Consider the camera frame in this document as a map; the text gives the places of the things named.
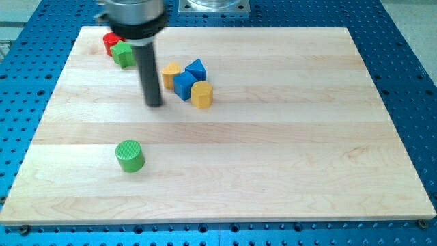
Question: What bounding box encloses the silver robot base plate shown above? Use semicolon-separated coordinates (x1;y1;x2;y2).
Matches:
178;0;251;14

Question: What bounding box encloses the wooden board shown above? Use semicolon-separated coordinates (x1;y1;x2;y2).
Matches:
1;27;436;226

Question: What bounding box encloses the blue perforated table plate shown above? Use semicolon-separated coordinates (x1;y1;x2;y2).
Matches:
1;1;436;245

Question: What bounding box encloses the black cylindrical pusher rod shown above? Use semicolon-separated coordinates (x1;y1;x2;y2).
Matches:
132;42;163;107

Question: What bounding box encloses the green star block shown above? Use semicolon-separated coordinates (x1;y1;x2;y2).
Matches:
110;40;136;68

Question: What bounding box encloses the yellow heart block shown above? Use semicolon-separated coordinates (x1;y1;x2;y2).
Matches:
161;61;181;89

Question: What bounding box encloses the blue triangle block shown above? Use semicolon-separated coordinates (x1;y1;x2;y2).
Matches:
185;59;206;81

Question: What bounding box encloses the green cylinder block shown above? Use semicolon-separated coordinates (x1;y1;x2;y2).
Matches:
115;140;145;173

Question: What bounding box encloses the red block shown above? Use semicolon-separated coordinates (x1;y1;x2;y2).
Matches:
102;32;125;57

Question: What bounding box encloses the blue cube block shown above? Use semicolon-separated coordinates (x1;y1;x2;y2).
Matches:
173;72;197;101

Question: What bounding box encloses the yellow hexagon block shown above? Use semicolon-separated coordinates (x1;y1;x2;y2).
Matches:
191;81;213;109

